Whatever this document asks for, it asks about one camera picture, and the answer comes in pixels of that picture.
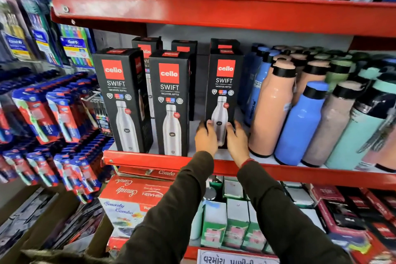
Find person's left hand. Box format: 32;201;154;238
194;119;219;157

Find person's right hand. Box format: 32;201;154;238
225;120;251;168

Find black steel flask carton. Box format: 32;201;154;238
205;47;244;150

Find person's left forearm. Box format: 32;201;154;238
114;151;215;264

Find person's right forearm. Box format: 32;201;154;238
237;159;354;264

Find red white lunch set box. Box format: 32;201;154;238
117;165;179;181
106;236;130;251
98;175;174;239

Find row of pastel insulated bottles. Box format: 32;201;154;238
238;45;396;173

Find row of black bottle boxes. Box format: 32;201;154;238
92;36;240;157

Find group of green white boxes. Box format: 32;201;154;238
189;176;276;256

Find stack of white grey boxes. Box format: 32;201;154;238
281;181;327;234

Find black toothbrush packet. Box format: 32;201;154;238
92;97;112;136

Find white shelf label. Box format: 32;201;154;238
197;249;281;264

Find stack of red black boxes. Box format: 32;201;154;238
305;183;396;264

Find hanging red blue toothbrush packets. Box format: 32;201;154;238
0;68;116;204

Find brown cardboard box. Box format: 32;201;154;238
0;184;114;264

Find hanging assorted toothbrush packs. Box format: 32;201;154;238
0;0;97;69

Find pile of black plastic packets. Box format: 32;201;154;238
0;186;105;256

